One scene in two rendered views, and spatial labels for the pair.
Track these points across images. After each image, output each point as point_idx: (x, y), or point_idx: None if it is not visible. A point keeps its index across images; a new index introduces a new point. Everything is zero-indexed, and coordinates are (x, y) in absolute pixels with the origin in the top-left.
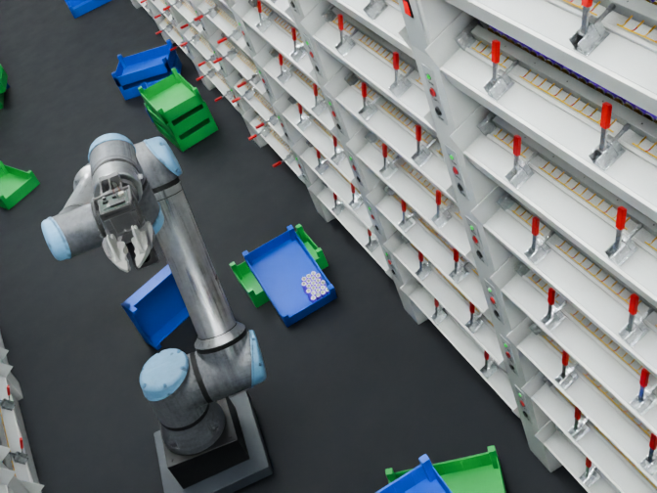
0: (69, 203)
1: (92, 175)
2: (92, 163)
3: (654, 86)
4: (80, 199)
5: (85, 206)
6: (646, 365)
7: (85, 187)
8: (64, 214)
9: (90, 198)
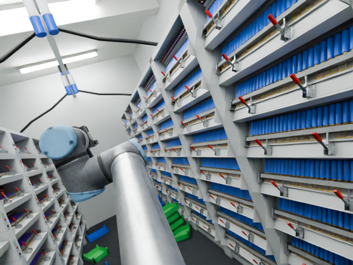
0: (124, 161)
1: (78, 129)
2: (72, 127)
3: None
4: (117, 171)
5: (104, 151)
6: (0, 248)
7: (125, 204)
8: (119, 144)
9: (114, 183)
